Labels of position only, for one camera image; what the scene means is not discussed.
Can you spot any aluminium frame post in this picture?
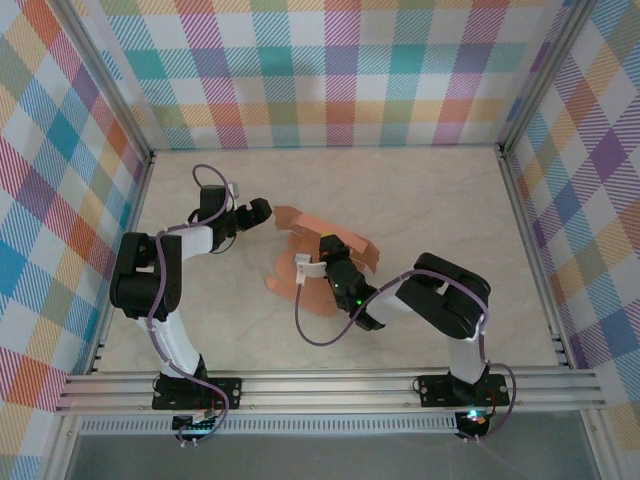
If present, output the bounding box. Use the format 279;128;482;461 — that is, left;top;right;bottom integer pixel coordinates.
497;0;601;156
52;0;156;161

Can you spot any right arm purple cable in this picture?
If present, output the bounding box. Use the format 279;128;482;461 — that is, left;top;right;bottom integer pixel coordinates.
294;268;519;445

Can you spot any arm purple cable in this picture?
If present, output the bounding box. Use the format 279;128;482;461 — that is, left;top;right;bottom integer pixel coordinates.
294;268;519;445
147;163;239;446

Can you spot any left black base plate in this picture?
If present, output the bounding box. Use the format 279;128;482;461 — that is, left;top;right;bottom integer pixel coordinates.
151;377;243;411

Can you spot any grey metal panel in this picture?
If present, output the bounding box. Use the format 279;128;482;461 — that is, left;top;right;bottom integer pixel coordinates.
64;433;601;480

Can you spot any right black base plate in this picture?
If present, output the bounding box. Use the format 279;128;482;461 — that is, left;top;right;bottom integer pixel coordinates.
417;373;511;407

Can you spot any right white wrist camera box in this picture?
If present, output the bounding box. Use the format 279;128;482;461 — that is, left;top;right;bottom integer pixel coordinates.
293;253;329;287

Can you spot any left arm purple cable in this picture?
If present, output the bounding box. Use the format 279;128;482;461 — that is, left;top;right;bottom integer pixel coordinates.
147;163;239;446

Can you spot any orange paper box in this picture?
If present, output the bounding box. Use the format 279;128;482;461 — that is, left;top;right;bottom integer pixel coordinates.
263;204;382;319

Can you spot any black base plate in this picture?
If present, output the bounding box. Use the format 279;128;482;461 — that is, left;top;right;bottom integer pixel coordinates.
151;377;243;411
417;373;511;407

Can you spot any slotted grey cable duct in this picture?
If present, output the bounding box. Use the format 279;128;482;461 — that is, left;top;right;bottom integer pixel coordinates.
79;417;461;435

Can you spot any long aluminium mounting rail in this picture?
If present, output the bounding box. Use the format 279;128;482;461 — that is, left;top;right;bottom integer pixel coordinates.
53;367;609;414

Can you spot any aluminium table side rail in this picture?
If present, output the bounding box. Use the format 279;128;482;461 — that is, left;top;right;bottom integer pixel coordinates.
84;152;157;376
497;147;574;369

